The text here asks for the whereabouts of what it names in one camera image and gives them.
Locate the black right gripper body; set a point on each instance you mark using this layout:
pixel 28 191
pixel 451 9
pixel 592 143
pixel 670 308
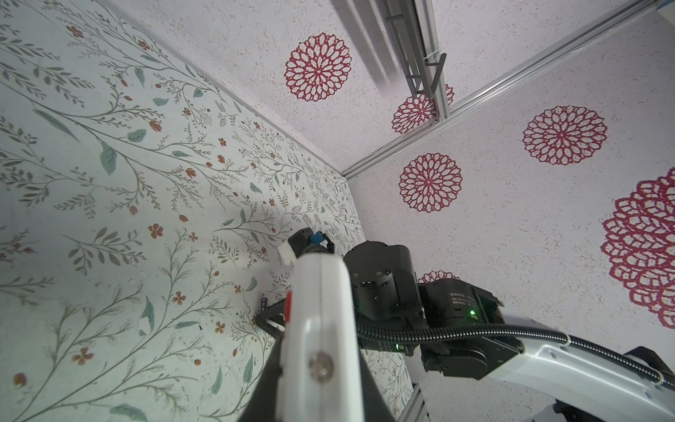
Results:
pixel 384 287

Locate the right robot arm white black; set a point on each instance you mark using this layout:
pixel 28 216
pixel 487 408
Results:
pixel 466 334

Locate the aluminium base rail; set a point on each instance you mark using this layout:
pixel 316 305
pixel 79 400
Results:
pixel 415 409

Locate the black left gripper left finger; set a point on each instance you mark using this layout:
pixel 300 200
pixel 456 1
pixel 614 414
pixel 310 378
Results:
pixel 262 406

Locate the white remote control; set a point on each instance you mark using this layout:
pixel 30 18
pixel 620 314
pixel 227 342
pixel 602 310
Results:
pixel 320 358

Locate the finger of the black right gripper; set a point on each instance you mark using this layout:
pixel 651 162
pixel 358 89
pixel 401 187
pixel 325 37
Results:
pixel 271 317

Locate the dark metal wall shelf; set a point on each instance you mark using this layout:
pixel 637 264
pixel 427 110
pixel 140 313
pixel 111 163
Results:
pixel 413 35

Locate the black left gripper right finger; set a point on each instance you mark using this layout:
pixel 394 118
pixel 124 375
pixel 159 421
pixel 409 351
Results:
pixel 375 407

